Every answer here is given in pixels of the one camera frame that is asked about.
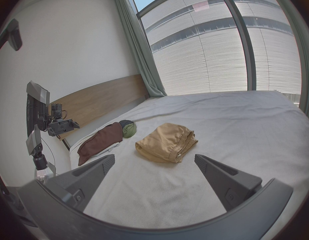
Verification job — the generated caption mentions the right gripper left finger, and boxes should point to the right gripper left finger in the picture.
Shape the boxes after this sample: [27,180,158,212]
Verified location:
[46,154,116,212]

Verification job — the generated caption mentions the bed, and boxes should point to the bed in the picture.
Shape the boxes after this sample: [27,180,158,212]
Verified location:
[48,74,309,228]

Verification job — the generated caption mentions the tan shorts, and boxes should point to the tan shorts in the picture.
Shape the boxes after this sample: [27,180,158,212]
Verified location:
[135,123,198,164]

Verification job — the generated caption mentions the white garment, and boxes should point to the white garment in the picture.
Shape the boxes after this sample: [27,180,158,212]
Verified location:
[91,141,121,158]

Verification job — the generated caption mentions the green garment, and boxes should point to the green garment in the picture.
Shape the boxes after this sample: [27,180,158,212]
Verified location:
[122,123,137,138]

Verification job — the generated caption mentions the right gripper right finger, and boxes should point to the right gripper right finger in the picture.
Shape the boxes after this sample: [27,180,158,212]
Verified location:
[194,154,263,212]

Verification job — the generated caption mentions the blue-green curtain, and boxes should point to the blue-green curtain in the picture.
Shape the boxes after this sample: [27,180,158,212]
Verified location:
[115,0,168,97]

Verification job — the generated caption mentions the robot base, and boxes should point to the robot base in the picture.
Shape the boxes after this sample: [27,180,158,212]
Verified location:
[35,161,57,184]

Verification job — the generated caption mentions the black garment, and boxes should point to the black garment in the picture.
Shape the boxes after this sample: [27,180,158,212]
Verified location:
[119,119,134,129]

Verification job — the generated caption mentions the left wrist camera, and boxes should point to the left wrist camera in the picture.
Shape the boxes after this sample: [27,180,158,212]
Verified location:
[51,103,64,120]

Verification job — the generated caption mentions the window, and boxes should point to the window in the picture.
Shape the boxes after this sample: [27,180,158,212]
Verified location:
[130,0,309,114]

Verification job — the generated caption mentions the brown garment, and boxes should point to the brown garment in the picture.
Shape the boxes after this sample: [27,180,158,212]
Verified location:
[78,122,124,166]

